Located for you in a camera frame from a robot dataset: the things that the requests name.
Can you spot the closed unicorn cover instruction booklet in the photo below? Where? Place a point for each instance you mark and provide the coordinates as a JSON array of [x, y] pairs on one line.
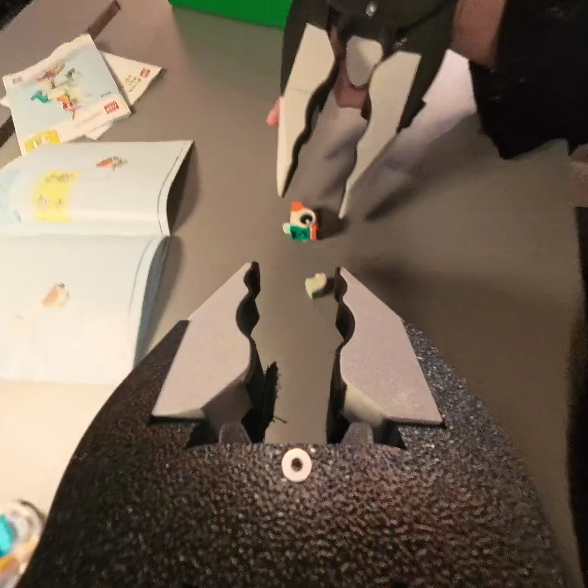
[[59, 92]]

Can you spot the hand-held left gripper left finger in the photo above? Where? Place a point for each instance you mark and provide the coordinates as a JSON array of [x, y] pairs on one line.
[[216, 363]]

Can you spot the person's right hand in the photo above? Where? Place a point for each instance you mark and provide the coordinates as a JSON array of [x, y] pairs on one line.
[[477, 32]]

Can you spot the orange lego brick assembly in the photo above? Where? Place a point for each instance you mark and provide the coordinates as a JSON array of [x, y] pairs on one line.
[[301, 225]]

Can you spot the pale blue instruction booklet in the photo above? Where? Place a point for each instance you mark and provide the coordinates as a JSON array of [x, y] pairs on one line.
[[92, 193]]

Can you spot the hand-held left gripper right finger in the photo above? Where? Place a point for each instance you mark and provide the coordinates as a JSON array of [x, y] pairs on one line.
[[386, 367]]

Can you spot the green plastic bin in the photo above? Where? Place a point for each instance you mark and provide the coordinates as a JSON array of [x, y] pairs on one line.
[[229, 11]]

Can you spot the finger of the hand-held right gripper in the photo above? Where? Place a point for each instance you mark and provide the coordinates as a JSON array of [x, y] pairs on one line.
[[303, 82], [390, 101]]

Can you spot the small white leaflet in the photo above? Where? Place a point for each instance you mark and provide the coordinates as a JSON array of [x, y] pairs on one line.
[[138, 76]]

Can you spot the small white mint lego piece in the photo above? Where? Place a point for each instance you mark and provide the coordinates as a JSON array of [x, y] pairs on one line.
[[316, 285]]

